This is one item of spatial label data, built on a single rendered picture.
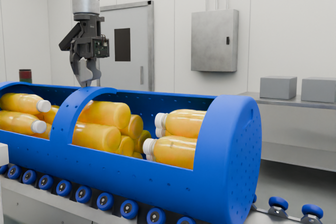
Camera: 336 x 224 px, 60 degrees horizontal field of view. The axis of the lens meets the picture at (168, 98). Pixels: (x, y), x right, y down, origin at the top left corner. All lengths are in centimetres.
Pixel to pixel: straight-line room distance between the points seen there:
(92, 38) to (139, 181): 40
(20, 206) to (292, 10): 358
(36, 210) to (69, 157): 25
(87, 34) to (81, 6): 8
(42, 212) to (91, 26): 54
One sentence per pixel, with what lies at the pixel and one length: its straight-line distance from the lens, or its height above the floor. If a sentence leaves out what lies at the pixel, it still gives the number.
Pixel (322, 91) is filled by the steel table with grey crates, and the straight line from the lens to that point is 316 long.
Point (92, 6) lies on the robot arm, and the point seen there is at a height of 146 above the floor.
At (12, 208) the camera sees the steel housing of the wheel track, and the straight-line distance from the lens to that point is 106.
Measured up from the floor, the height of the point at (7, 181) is 93.
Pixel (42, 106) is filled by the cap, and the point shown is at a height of 116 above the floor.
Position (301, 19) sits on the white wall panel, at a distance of 396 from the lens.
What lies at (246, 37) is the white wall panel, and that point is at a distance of 408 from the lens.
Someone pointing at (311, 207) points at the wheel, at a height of 98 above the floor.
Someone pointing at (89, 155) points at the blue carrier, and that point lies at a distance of 71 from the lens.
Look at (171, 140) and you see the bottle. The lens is 65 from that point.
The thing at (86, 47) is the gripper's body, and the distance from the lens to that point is 83.
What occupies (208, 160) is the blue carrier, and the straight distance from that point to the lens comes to 55.
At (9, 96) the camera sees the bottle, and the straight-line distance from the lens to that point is 114.
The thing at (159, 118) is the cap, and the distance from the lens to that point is 71.
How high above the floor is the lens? 131
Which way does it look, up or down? 8 degrees down
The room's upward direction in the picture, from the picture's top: straight up
